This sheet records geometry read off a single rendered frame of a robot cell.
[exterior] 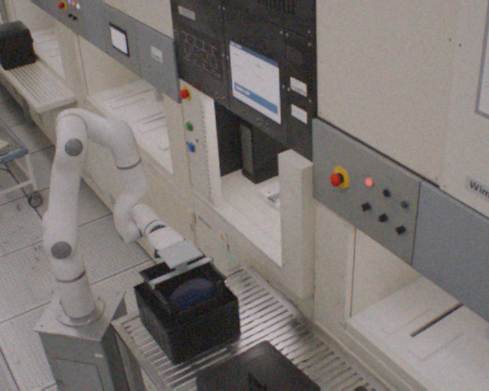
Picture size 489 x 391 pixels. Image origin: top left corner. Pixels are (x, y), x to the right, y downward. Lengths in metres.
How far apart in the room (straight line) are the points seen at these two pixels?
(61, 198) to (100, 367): 0.70
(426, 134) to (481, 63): 0.28
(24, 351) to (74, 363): 1.03
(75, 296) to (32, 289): 1.53
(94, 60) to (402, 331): 2.55
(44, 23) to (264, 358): 3.90
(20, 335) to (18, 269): 0.60
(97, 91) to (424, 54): 2.81
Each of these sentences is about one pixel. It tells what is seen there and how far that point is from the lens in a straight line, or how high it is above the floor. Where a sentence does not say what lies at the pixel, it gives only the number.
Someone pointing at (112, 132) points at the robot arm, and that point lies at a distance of 2.17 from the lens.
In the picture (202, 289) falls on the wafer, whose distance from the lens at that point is 2.24.
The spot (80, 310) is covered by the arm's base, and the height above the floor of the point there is 0.81.
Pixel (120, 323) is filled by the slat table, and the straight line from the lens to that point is 2.51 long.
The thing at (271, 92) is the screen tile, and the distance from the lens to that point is 2.13.
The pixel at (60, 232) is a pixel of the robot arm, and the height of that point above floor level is 1.19.
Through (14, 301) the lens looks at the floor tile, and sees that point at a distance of 3.97.
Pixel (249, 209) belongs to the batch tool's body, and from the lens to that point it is 2.80.
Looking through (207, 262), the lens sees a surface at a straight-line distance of 2.30.
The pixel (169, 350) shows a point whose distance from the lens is 2.27.
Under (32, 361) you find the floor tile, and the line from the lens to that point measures 3.57.
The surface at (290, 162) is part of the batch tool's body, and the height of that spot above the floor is 1.40.
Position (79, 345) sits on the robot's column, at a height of 0.70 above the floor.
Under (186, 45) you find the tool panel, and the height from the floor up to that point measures 1.57.
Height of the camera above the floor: 2.45
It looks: 33 degrees down
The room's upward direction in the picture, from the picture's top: 4 degrees counter-clockwise
